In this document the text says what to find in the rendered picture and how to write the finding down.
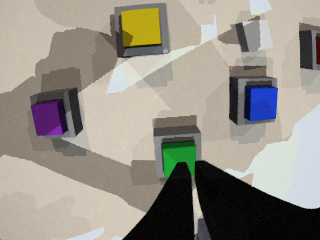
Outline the yellow button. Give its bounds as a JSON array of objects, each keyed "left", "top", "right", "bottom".
[{"left": 113, "top": 3, "right": 169, "bottom": 57}]

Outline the purple button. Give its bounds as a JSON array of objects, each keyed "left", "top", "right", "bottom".
[{"left": 31, "top": 87, "right": 83, "bottom": 139}]

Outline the red button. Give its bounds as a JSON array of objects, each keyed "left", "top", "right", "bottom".
[{"left": 299, "top": 29, "right": 320, "bottom": 71}]

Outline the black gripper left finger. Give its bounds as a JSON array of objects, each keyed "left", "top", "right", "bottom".
[{"left": 121, "top": 163, "right": 195, "bottom": 240}]

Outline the green button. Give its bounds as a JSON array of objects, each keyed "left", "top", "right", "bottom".
[{"left": 153, "top": 124, "right": 203, "bottom": 179}]

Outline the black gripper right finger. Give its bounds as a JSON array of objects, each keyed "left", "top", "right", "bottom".
[{"left": 195, "top": 160, "right": 320, "bottom": 240}]

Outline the blue button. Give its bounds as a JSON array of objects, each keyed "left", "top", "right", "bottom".
[{"left": 229, "top": 76, "right": 277, "bottom": 125}]

